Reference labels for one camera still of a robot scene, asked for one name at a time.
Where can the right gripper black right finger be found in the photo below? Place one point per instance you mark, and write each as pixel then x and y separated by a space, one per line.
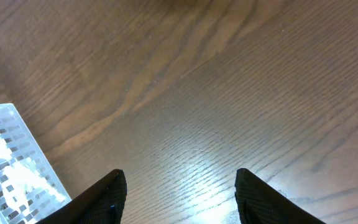
pixel 259 203

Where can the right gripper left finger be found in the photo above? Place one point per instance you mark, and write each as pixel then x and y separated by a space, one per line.
pixel 103 202

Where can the clear plastic basket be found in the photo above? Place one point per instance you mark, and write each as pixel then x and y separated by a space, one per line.
pixel 30 190

